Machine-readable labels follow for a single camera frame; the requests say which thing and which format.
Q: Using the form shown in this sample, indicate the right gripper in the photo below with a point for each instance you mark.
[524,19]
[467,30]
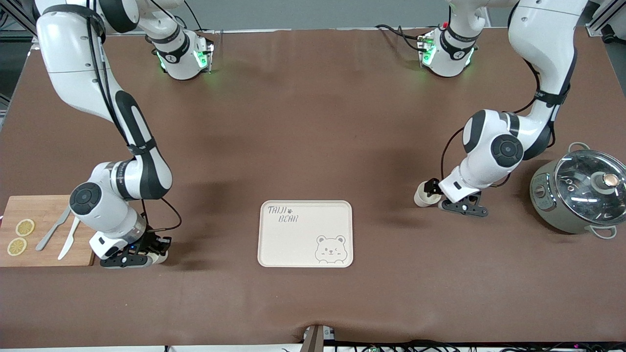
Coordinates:
[152,242]

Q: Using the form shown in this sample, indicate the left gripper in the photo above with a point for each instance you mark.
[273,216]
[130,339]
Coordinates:
[432,187]

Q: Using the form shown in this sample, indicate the white plastic cup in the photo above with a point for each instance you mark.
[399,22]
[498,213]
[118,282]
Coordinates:
[160,257]
[420,199]

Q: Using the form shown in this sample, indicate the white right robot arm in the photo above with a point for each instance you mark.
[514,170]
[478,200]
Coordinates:
[61,56]

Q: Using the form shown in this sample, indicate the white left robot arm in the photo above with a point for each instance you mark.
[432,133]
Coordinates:
[543,44]

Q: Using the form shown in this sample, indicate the cream tray with bear print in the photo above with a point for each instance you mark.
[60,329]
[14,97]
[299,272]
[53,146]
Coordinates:
[298,239]

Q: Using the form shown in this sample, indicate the white plastic knife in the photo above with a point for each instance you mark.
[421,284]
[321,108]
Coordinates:
[66,248]

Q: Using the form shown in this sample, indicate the grey plastic knife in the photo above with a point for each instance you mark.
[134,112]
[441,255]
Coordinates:
[49,234]

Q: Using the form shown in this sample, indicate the grey-green electric cooking pot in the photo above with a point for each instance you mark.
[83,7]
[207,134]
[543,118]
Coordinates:
[547,210]

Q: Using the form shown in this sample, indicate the lemon slice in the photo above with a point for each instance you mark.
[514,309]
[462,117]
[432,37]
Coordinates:
[16,246]
[25,227]

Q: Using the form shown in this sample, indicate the bamboo cutting board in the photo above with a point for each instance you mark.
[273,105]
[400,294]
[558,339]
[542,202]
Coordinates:
[29,205]

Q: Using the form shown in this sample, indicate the glass pot lid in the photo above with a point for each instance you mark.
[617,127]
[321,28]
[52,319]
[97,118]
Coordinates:
[582,183]

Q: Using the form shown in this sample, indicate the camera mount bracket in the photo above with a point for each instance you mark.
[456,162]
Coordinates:
[315,338]

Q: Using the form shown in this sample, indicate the aluminium frame profile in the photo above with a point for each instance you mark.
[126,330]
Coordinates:
[606,14]
[17,22]

